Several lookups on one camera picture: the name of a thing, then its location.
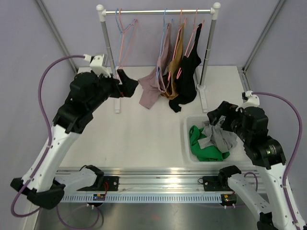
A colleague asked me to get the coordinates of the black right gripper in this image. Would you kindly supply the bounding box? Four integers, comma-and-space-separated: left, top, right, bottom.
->
208, 100, 250, 142

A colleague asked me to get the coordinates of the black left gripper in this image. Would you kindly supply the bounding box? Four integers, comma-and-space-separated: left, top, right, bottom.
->
87, 69, 138, 112

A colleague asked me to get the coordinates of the grey tank top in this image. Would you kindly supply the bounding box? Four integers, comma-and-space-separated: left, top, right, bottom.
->
198, 117, 237, 153

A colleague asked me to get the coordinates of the mauve tank top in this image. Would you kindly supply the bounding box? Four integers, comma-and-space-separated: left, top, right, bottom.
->
138, 23, 172, 109

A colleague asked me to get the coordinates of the blue hanger of mauve top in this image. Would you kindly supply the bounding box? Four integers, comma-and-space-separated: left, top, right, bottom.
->
153, 8, 173, 88

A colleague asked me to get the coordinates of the green tank top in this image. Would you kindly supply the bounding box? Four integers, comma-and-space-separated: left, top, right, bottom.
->
189, 126, 230, 161

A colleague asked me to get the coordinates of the brown tank top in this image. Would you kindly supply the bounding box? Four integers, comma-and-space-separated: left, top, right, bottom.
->
161, 23, 185, 100

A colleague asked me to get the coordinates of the blue wire hanger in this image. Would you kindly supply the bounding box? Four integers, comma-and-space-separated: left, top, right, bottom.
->
115, 8, 137, 70

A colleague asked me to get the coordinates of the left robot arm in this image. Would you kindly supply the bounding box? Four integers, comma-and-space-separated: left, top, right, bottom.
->
11, 69, 139, 209

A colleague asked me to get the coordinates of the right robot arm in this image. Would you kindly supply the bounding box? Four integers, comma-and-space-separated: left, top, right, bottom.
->
207, 101, 307, 230

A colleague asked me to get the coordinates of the black tank top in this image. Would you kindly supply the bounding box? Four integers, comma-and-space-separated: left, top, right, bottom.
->
169, 23, 202, 113

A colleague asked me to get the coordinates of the pink hanger of brown top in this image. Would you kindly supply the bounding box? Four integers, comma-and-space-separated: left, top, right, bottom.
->
167, 16, 187, 81

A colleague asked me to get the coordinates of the pink hanger of black top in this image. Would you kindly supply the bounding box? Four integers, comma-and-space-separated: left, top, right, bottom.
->
176, 8, 205, 80

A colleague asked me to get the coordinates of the white plastic basket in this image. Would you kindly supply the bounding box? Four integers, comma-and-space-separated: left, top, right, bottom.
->
182, 113, 253, 167

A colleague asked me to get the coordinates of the white metal clothes rack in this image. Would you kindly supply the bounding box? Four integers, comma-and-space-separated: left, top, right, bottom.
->
96, 2, 221, 113

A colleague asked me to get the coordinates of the right small circuit board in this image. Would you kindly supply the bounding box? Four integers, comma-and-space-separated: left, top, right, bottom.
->
221, 194, 237, 203

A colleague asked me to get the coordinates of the small circuit board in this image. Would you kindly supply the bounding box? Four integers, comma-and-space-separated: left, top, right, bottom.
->
93, 194, 106, 201
221, 194, 237, 203

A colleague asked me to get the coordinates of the left small circuit board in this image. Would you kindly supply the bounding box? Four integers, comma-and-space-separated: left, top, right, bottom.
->
93, 194, 106, 201

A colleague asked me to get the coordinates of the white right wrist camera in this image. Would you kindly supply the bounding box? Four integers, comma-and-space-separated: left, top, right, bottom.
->
240, 91, 260, 109

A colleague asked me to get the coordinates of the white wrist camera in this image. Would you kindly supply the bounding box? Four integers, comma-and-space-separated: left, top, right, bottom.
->
240, 91, 260, 109
84, 54, 112, 78

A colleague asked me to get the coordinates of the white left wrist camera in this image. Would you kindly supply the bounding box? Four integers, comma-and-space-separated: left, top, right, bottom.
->
84, 54, 112, 78

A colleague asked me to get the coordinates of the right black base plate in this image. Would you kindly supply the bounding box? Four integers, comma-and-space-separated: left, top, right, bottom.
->
202, 176, 233, 192

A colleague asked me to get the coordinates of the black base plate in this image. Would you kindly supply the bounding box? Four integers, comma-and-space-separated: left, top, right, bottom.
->
202, 176, 233, 192
78, 176, 119, 192

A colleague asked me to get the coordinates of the aluminium mounting rail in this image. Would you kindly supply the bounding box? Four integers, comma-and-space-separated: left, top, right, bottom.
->
54, 167, 267, 194

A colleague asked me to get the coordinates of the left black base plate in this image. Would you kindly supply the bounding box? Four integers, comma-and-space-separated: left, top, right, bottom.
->
78, 176, 119, 192

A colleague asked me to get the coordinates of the white slotted cable duct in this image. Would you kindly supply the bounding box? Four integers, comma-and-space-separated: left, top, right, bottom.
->
62, 193, 222, 204

